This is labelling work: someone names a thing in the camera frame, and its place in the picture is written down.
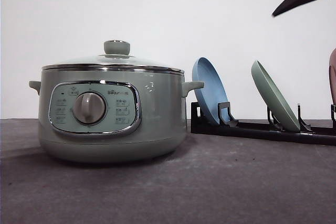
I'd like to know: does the grey table mat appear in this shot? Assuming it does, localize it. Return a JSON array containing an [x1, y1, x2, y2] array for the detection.
[[0, 119, 336, 224]]

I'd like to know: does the blue plate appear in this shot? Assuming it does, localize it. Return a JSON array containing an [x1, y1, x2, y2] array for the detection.
[[192, 57, 230, 123]]

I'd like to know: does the black dish rack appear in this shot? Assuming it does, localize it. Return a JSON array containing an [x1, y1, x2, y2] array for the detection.
[[191, 102, 336, 146]]

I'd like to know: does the glass steamer lid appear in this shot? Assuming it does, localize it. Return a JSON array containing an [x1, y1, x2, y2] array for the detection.
[[42, 40, 184, 73]]

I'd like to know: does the pink plate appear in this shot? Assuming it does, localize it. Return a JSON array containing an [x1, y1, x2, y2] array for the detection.
[[328, 48, 336, 105]]

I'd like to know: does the green electric steamer pot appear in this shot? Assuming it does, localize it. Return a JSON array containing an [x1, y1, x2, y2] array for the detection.
[[29, 63, 204, 163]]

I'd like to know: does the green plate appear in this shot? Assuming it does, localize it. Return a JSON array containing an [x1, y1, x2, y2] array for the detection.
[[251, 60, 300, 132]]

